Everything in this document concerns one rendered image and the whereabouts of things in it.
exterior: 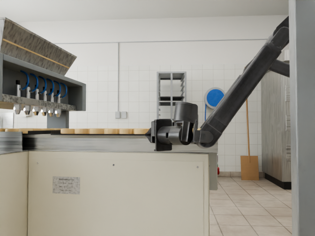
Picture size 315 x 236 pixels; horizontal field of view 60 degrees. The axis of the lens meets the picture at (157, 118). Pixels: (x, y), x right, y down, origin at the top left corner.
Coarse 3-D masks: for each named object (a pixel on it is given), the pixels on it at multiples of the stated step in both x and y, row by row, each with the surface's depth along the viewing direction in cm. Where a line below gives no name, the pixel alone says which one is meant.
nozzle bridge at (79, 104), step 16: (0, 64) 92; (16, 64) 100; (0, 80) 92; (32, 80) 123; (64, 80) 134; (0, 96) 92; (16, 96) 105; (32, 96) 122; (48, 96) 135; (80, 96) 154; (64, 112) 156
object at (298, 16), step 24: (312, 0) 23; (312, 24) 23; (312, 48) 23; (312, 72) 23; (312, 96) 23; (312, 120) 23; (312, 144) 23; (312, 168) 23; (312, 192) 23; (312, 216) 23
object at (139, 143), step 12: (24, 144) 107; (36, 144) 106; (48, 144) 106; (60, 144) 105; (72, 144) 104; (84, 144) 103; (96, 144) 102; (108, 144) 102; (120, 144) 101; (132, 144) 100; (144, 144) 99; (192, 144) 96; (216, 144) 95
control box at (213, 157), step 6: (210, 156) 99; (216, 156) 99; (210, 162) 99; (216, 162) 99; (210, 168) 99; (216, 168) 99; (210, 174) 99; (216, 174) 99; (210, 180) 99; (216, 180) 99; (210, 186) 99; (216, 186) 98
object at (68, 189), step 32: (32, 160) 106; (64, 160) 103; (96, 160) 101; (128, 160) 99; (160, 160) 97; (192, 160) 95; (32, 192) 105; (64, 192) 103; (96, 192) 101; (128, 192) 99; (160, 192) 97; (192, 192) 95; (32, 224) 104; (64, 224) 102; (96, 224) 100; (128, 224) 98; (160, 224) 96; (192, 224) 95
